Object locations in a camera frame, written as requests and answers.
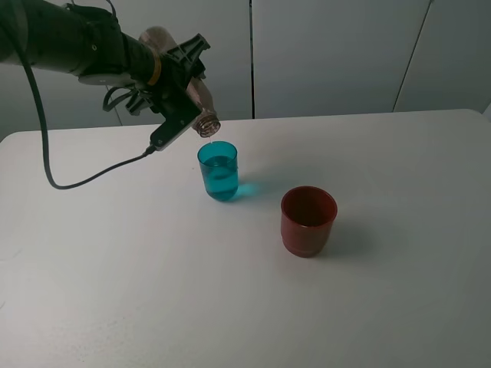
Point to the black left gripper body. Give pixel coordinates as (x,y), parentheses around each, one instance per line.
(171,81)

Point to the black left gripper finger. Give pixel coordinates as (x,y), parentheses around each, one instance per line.
(187,54)
(143,99)

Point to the clear brownish plastic bottle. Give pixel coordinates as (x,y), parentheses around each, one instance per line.
(207,123)

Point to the teal translucent plastic cup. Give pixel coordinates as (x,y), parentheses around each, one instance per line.
(219,167)

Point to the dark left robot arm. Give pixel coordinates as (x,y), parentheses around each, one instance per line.
(87,42)

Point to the red plastic cup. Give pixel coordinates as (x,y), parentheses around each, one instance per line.
(308,214)

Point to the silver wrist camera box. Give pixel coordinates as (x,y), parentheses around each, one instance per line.
(174,125)

